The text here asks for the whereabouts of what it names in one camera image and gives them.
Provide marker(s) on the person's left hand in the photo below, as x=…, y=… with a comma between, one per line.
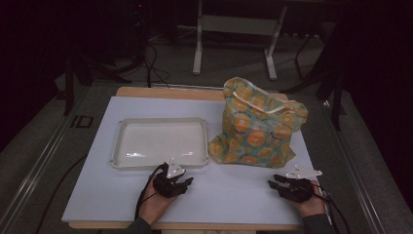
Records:
x=152, y=204

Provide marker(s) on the white plastic tray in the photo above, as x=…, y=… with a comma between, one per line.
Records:
x=159, y=143

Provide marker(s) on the metal floor rail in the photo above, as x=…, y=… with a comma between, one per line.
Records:
x=357, y=182
x=39, y=169

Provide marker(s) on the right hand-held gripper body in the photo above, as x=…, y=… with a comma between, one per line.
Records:
x=298, y=190

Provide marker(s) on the orange-print fabric bag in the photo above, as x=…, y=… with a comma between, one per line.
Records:
x=259, y=130

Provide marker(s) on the black stand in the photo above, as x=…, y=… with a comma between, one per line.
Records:
x=337, y=97
x=69, y=84

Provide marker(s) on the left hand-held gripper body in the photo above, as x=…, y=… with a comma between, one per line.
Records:
x=168, y=185

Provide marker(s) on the person's right hand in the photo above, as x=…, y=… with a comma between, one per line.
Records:
x=311, y=206

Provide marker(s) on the white metal stand frame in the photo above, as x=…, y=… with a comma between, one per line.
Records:
x=238, y=24

